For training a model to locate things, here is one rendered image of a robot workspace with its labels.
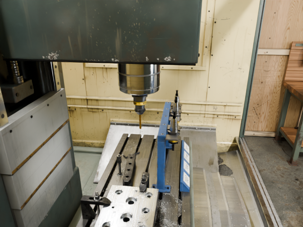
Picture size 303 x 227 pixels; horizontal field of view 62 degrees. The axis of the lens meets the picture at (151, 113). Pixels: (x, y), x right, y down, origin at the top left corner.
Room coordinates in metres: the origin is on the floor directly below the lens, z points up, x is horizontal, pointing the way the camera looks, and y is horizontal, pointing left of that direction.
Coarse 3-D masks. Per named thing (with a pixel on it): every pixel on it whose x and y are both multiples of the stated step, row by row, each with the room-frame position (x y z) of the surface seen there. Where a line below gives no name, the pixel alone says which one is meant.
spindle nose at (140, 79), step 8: (120, 64) 0.87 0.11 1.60; (128, 64) 0.85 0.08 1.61; (136, 64) 0.84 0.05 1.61; (144, 64) 0.84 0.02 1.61; (152, 64) 0.86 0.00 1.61; (120, 72) 0.87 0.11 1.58; (128, 72) 0.85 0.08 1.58; (136, 72) 0.84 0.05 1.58; (144, 72) 0.84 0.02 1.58; (152, 72) 0.86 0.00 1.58; (160, 72) 0.90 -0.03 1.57; (120, 80) 0.87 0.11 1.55; (128, 80) 0.85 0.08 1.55; (136, 80) 0.84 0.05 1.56; (144, 80) 0.84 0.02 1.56; (152, 80) 0.86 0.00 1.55; (160, 80) 0.90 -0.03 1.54; (120, 88) 0.88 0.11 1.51; (128, 88) 0.85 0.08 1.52; (136, 88) 0.84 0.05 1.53; (144, 88) 0.84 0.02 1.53; (152, 88) 0.86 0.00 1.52
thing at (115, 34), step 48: (0, 0) 0.85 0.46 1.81; (48, 0) 0.83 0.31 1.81; (96, 0) 0.81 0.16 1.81; (144, 0) 0.79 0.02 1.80; (192, 0) 0.77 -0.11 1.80; (0, 48) 0.86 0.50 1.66; (48, 48) 0.83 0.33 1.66; (96, 48) 0.81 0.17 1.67; (144, 48) 0.79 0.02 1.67; (192, 48) 0.77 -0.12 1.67
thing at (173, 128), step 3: (171, 120) 1.11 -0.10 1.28; (174, 120) 1.11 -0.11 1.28; (171, 123) 1.11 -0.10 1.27; (174, 123) 1.10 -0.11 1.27; (177, 123) 1.11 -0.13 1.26; (171, 126) 1.11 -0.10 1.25; (174, 126) 1.10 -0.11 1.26; (177, 126) 1.11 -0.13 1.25; (171, 129) 1.10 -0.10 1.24; (174, 129) 1.10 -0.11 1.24; (177, 129) 1.11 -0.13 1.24
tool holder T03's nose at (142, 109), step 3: (135, 105) 0.91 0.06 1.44; (144, 105) 0.92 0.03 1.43; (135, 108) 0.91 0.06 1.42; (138, 108) 0.90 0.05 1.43; (141, 108) 0.90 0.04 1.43; (144, 108) 0.91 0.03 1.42; (135, 111) 0.91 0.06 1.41; (138, 111) 0.90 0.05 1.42; (141, 111) 0.90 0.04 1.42; (144, 111) 0.91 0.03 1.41
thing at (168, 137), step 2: (166, 136) 1.07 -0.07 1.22; (168, 136) 1.07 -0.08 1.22; (170, 136) 1.07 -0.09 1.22; (172, 136) 1.07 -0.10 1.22; (174, 136) 1.07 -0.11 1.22; (176, 136) 1.07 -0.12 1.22; (178, 136) 1.07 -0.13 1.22; (166, 138) 1.05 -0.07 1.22; (168, 138) 1.05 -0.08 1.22; (170, 138) 1.05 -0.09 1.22; (172, 138) 1.05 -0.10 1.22; (174, 138) 1.05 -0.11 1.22; (176, 138) 1.05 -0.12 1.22; (178, 138) 1.05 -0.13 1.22; (166, 140) 1.04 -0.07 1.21; (168, 140) 1.04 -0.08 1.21; (170, 140) 1.04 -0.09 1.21; (172, 140) 1.04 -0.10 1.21; (174, 140) 1.04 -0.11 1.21; (176, 140) 1.04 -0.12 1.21; (178, 140) 1.04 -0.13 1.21
